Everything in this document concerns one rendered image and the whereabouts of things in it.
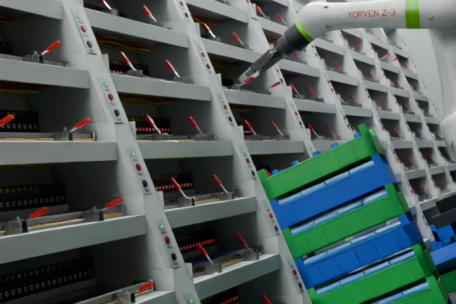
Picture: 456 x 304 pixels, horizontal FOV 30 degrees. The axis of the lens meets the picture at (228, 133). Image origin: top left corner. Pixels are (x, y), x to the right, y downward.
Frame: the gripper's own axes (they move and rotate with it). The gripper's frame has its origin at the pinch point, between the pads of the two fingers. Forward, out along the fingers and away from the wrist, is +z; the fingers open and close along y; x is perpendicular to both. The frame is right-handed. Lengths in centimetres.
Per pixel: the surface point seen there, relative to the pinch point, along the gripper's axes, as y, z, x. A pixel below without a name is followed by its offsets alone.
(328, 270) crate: -91, -12, -78
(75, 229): -146, 11, -45
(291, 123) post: 22.9, 2.2, -19.2
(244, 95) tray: -18.4, 0.4, -9.9
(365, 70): 233, -6, 23
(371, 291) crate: -90, -17, -88
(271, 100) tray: 7.5, -0.1, -10.7
